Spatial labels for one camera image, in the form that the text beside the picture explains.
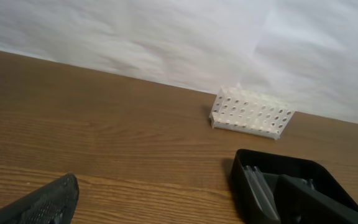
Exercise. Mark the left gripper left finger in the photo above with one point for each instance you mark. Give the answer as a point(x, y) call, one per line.
point(42, 205)

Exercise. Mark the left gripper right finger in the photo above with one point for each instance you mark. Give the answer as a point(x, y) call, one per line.
point(309, 208)

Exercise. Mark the clear test tube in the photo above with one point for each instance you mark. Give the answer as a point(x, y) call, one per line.
point(266, 189)
point(255, 191)
point(260, 191)

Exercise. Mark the black tray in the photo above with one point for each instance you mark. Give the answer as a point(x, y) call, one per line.
point(239, 193)

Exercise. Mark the white test tube rack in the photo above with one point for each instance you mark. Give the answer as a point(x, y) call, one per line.
point(250, 115)

